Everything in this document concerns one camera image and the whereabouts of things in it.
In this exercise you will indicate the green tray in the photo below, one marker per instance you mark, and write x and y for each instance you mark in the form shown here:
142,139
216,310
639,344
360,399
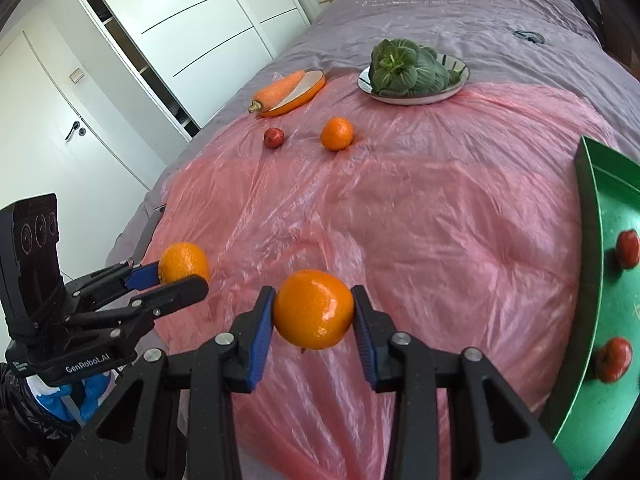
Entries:
615,305

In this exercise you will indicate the carrot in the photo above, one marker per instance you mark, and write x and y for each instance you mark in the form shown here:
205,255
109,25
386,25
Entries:
277,91

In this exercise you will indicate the person's left hand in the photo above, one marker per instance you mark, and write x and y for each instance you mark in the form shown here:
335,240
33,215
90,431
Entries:
50,402

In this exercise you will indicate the pink plastic sheet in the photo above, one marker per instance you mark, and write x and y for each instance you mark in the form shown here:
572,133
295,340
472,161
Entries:
400,210

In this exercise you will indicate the white round plate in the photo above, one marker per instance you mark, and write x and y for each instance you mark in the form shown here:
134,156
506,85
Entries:
400,100

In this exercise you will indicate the white wardrobe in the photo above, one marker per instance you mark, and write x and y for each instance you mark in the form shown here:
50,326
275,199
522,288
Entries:
200,25

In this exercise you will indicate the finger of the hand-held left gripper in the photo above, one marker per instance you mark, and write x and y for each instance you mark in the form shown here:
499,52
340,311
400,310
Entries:
142,276
170,295

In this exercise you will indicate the orange rimmed oval dish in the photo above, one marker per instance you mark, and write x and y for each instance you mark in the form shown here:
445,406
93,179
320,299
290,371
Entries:
311,87

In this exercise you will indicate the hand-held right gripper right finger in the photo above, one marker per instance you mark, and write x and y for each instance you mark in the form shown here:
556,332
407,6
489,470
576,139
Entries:
362,340

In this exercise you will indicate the orange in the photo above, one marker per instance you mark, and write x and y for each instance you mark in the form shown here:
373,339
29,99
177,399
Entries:
337,133
185,260
313,308

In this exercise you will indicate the green bok choy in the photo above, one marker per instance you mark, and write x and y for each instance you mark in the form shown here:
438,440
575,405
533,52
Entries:
410,67

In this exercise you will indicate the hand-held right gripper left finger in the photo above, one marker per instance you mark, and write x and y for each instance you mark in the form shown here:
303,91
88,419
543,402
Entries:
262,335

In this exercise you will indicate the black backpack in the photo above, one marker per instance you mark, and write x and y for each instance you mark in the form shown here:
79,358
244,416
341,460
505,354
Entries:
580,7

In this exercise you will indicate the red apple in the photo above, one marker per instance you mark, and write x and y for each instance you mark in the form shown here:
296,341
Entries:
613,360
629,249
274,137

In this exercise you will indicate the person's left forearm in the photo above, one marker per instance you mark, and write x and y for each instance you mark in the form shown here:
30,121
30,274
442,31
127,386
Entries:
25,435

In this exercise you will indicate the white door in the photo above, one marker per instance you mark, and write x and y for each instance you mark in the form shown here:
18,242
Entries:
60,170

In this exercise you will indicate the beige light switch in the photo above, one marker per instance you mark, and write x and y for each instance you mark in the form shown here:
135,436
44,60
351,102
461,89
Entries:
77,75

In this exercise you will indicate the bed with wooden headboard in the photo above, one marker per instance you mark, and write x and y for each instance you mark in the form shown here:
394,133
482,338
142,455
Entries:
450,15

